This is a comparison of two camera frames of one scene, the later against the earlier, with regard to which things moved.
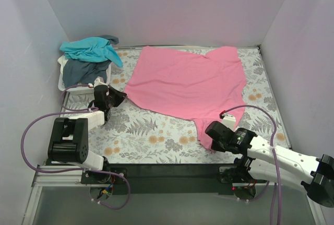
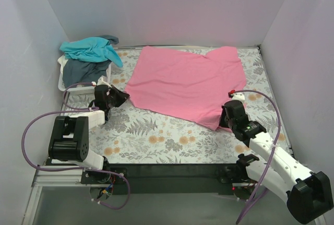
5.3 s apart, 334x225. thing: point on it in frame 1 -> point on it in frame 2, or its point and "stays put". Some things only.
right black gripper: (215, 133) -> (225, 120)
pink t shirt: (190, 85) stays put
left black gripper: (112, 97) stays put
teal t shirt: (94, 48) stays put
